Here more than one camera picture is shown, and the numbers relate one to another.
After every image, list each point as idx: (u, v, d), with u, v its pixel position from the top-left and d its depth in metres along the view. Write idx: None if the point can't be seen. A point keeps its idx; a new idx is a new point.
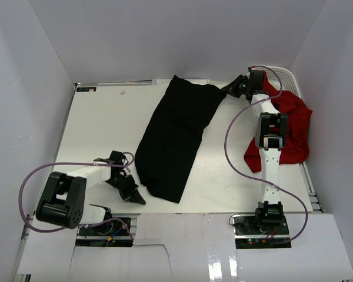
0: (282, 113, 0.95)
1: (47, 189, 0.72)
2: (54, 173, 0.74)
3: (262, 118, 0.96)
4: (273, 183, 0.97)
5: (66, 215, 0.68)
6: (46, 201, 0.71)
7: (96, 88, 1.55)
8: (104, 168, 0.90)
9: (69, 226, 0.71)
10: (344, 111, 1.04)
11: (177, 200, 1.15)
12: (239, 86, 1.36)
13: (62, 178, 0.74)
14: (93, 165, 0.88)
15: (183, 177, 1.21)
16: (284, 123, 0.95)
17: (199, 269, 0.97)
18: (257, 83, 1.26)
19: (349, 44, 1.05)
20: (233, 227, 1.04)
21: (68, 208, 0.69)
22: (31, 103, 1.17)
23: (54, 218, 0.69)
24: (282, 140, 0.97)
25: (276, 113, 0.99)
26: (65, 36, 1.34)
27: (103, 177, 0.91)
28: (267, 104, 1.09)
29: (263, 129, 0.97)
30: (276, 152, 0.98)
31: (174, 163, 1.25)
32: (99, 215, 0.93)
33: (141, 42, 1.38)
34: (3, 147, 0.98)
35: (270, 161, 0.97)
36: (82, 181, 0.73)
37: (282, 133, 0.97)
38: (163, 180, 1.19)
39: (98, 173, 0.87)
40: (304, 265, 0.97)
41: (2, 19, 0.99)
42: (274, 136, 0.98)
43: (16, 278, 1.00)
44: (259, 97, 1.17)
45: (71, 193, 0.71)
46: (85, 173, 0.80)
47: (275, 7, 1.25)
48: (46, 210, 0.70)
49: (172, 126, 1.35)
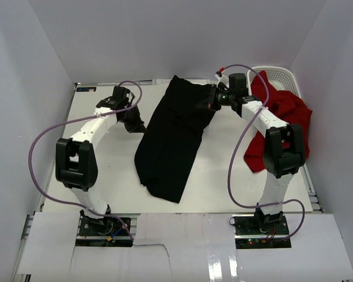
0: (294, 126, 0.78)
1: (59, 157, 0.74)
2: (60, 141, 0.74)
3: (271, 134, 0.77)
4: (279, 201, 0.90)
5: (83, 177, 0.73)
6: (62, 168, 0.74)
7: (96, 88, 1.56)
8: (109, 117, 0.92)
9: (87, 185, 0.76)
10: (344, 111, 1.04)
11: (177, 201, 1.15)
12: (219, 98, 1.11)
13: (69, 144, 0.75)
14: (97, 117, 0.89)
15: (183, 177, 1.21)
16: (298, 136, 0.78)
17: (199, 269, 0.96)
18: (243, 86, 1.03)
19: (348, 44, 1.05)
20: (233, 227, 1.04)
21: (83, 171, 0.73)
22: (31, 103, 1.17)
23: (73, 180, 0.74)
24: (300, 157, 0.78)
25: (285, 127, 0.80)
26: (65, 36, 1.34)
27: (109, 124, 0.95)
28: (267, 115, 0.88)
29: (277, 149, 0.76)
30: (288, 177, 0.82)
31: (174, 163, 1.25)
32: (102, 206, 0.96)
33: (141, 42, 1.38)
34: (3, 147, 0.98)
35: (280, 185, 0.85)
36: (89, 146, 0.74)
37: (297, 149, 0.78)
38: (162, 180, 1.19)
39: (103, 126, 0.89)
40: (304, 266, 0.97)
41: (2, 18, 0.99)
42: (290, 154, 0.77)
43: (16, 278, 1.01)
44: (253, 107, 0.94)
45: (82, 158, 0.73)
46: (90, 133, 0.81)
47: (275, 7, 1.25)
48: (65, 174, 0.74)
49: (172, 126, 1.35)
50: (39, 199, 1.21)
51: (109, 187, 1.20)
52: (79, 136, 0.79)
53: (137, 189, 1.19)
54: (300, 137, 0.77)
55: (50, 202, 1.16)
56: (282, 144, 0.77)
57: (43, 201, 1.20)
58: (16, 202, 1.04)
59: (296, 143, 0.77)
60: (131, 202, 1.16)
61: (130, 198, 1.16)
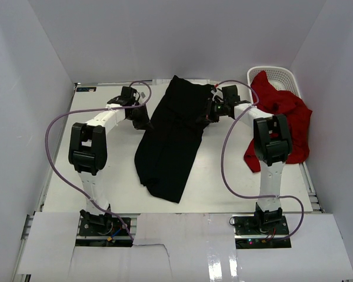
0: (279, 116, 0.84)
1: (73, 139, 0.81)
2: (76, 125, 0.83)
3: (258, 124, 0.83)
4: (275, 194, 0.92)
5: (94, 159, 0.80)
6: (75, 149, 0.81)
7: (96, 88, 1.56)
8: (119, 112, 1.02)
9: (97, 167, 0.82)
10: (343, 111, 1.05)
11: (177, 201, 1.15)
12: (215, 108, 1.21)
13: (83, 128, 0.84)
14: (109, 110, 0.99)
15: (183, 177, 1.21)
16: (283, 124, 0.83)
17: (199, 268, 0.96)
18: (233, 94, 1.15)
19: (348, 44, 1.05)
20: (233, 227, 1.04)
21: (94, 153, 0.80)
22: (31, 103, 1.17)
23: (84, 161, 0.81)
24: (287, 145, 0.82)
25: (272, 117, 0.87)
26: (65, 36, 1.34)
27: (119, 119, 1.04)
28: (255, 111, 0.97)
29: (263, 137, 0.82)
30: (279, 165, 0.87)
31: (174, 163, 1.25)
32: (104, 201, 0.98)
33: (141, 42, 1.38)
34: (3, 147, 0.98)
35: (273, 175, 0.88)
36: (102, 129, 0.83)
37: (285, 137, 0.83)
38: (162, 180, 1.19)
39: (113, 118, 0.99)
40: (304, 266, 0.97)
41: (2, 18, 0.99)
42: (277, 142, 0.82)
43: (16, 278, 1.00)
44: (242, 107, 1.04)
45: (95, 140, 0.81)
46: (102, 121, 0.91)
47: (275, 7, 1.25)
48: (77, 155, 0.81)
49: (172, 125, 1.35)
50: (39, 199, 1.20)
51: (109, 187, 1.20)
52: (92, 122, 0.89)
53: (137, 189, 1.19)
54: (285, 125, 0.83)
55: (50, 202, 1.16)
56: (268, 133, 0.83)
57: (43, 201, 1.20)
58: (16, 202, 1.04)
59: (282, 130, 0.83)
60: (131, 202, 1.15)
61: (130, 198, 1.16)
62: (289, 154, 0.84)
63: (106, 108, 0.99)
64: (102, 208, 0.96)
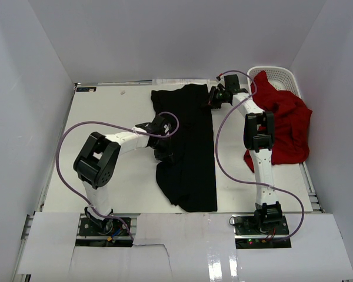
0: (268, 112, 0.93)
1: (86, 147, 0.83)
2: (95, 134, 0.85)
3: (249, 118, 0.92)
4: (269, 184, 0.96)
5: (97, 173, 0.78)
6: (83, 157, 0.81)
7: (96, 88, 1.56)
8: (142, 137, 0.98)
9: (97, 183, 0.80)
10: (343, 111, 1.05)
11: (215, 208, 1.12)
12: (216, 96, 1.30)
13: (99, 140, 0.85)
14: (133, 133, 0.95)
15: (211, 185, 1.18)
16: (270, 121, 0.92)
17: (198, 269, 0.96)
18: (234, 83, 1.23)
19: (348, 44, 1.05)
20: (233, 227, 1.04)
21: (99, 167, 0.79)
22: (32, 103, 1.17)
23: (87, 172, 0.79)
24: (270, 138, 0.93)
25: (262, 113, 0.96)
26: (65, 36, 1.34)
27: (139, 144, 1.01)
28: (250, 104, 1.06)
29: (252, 130, 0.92)
30: (268, 153, 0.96)
31: (199, 175, 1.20)
32: (106, 208, 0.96)
33: (141, 43, 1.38)
34: (4, 148, 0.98)
35: (263, 162, 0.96)
36: (117, 146, 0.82)
37: (270, 131, 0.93)
38: (190, 193, 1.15)
39: (134, 141, 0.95)
40: (304, 265, 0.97)
41: (2, 19, 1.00)
42: (263, 136, 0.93)
43: (16, 278, 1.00)
44: (240, 97, 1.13)
45: (105, 154, 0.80)
46: (122, 140, 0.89)
47: (275, 7, 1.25)
48: (82, 163, 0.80)
49: (181, 134, 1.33)
50: (39, 199, 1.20)
51: (110, 189, 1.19)
52: (111, 136, 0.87)
53: (140, 192, 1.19)
54: (271, 122, 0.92)
55: (50, 202, 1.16)
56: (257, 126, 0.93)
57: (43, 201, 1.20)
58: (16, 202, 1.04)
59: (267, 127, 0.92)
60: (128, 203, 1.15)
61: (129, 200, 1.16)
62: (273, 144, 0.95)
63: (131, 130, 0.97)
64: (102, 214, 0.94)
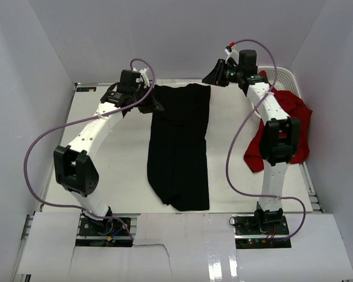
0: (293, 118, 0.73)
1: (57, 166, 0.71)
2: (56, 151, 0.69)
3: (270, 127, 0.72)
4: (276, 195, 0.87)
5: (83, 190, 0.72)
6: (60, 175, 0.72)
7: (96, 88, 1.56)
8: (112, 117, 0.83)
9: (87, 194, 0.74)
10: (343, 111, 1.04)
11: (207, 207, 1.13)
12: (226, 74, 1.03)
13: (66, 153, 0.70)
14: (99, 118, 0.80)
15: (205, 185, 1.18)
16: (296, 128, 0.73)
17: (199, 269, 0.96)
18: (251, 64, 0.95)
19: (348, 44, 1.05)
20: (233, 227, 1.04)
21: (82, 184, 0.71)
22: (31, 103, 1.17)
23: (73, 189, 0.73)
24: (292, 150, 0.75)
25: (285, 118, 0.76)
26: (65, 35, 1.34)
27: (113, 124, 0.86)
28: (272, 104, 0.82)
29: (271, 140, 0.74)
30: (284, 165, 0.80)
31: (193, 175, 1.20)
32: (102, 208, 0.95)
33: (141, 42, 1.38)
34: (4, 148, 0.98)
35: (276, 175, 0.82)
36: (85, 162, 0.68)
37: (293, 141, 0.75)
38: (183, 193, 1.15)
39: (105, 126, 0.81)
40: (305, 265, 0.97)
41: (2, 17, 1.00)
42: (285, 146, 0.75)
43: (16, 278, 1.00)
44: (258, 88, 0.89)
45: (79, 173, 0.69)
46: (89, 140, 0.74)
47: (275, 7, 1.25)
48: (64, 182, 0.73)
49: (175, 133, 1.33)
50: (39, 199, 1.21)
51: (108, 187, 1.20)
52: (76, 144, 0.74)
53: (139, 191, 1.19)
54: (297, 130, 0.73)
55: (50, 202, 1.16)
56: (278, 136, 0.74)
57: (43, 200, 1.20)
58: (16, 202, 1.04)
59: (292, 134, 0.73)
60: (127, 203, 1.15)
61: (127, 200, 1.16)
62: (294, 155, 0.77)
63: (95, 116, 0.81)
64: (99, 215, 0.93)
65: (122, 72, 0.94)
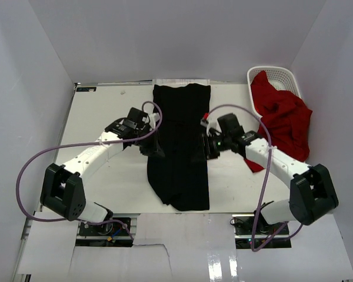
0: (320, 170, 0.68)
1: (47, 184, 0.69)
2: (49, 168, 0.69)
3: (302, 184, 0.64)
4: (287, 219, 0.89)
5: (66, 212, 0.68)
6: (47, 195, 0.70)
7: (96, 88, 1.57)
8: (113, 146, 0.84)
9: (70, 218, 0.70)
10: (344, 111, 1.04)
11: (207, 207, 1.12)
12: (214, 145, 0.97)
13: (59, 171, 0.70)
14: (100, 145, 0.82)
15: (205, 184, 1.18)
16: (326, 180, 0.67)
17: (198, 269, 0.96)
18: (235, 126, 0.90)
19: (348, 44, 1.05)
20: (233, 227, 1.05)
21: (66, 205, 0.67)
22: (31, 103, 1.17)
23: (57, 211, 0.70)
24: (330, 204, 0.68)
25: (308, 173, 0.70)
26: (65, 36, 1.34)
27: (112, 154, 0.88)
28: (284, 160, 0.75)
29: (309, 198, 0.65)
30: None
31: (193, 175, 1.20)
32: (100, 214, 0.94)
33: (141, 43, 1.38)
34: (4, 148, 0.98)
35: None
36: (75, 182, 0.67)
37: (328, 192, 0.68)
38: (183, 193, 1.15)
39: (105, 154, 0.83)
40: (304, 265, 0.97)
41: (2, 17, 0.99)
42: (322, 201, 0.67)
43: (16, 278, 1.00)
44: (256, 145, 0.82)
45: (66, 194, 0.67)
46: (85, 163, 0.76)
47: (276, 7, 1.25)
48: (48, 202, 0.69)
49: (174, 133, 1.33)
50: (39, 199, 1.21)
51: (108, 187, 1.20)
52: (71, 164, 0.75)
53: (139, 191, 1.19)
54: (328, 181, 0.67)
55: None
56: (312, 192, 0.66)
57: None
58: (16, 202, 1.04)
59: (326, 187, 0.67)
60: (126, 203, 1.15)
61: (127, 200, 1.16)
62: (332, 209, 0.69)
63: (97, 142, 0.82)
64: (96, 221, 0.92)
65: (131, 108, 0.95)
